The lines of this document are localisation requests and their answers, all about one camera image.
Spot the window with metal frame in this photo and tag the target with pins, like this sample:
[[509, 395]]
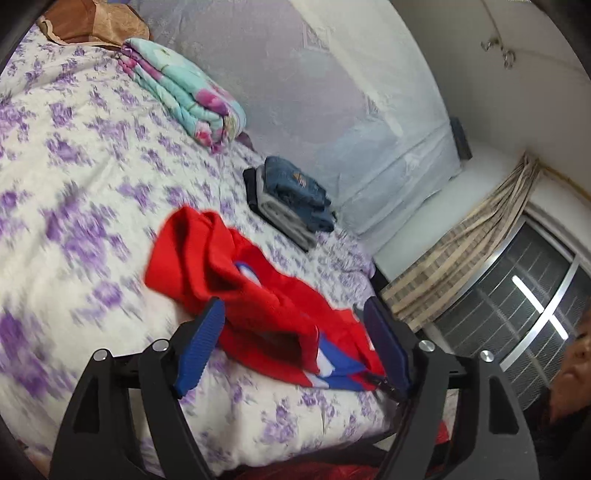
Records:
[[512, 295]]

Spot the red jacket blue white stripes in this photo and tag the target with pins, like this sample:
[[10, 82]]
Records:
[[258, 295]]

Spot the folded turquoise floral quilt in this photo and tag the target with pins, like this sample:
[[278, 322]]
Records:
[[184, 92]]

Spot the folded grey pants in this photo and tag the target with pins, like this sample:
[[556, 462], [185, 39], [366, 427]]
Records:
[[288, 224]]

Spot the folded black pants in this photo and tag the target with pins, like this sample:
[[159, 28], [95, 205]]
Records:
[[253, 191]]

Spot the white lace cover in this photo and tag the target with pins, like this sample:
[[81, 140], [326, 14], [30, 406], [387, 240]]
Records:
[[295, 83]]

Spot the folded blue jeans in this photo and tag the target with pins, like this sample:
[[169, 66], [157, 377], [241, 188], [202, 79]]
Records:
[[295, 189]]

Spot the dark wall box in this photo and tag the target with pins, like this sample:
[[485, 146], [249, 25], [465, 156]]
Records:
[[461, 138]]

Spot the beige striped curtain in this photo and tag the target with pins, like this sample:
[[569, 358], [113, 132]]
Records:
[[466, 244]]

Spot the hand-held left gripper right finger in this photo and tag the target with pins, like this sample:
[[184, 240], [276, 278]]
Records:
[[387, 344]]

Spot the brown pillow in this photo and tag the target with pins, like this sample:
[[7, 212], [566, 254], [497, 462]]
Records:
[[87, 21]]

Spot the metal hook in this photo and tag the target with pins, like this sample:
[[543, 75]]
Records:
[[509, 60], [487, 45]]

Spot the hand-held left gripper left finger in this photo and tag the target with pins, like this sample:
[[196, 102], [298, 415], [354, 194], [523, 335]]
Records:
[[203, 344]]

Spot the person's face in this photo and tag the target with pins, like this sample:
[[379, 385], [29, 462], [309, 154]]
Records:
[[572, 374]]

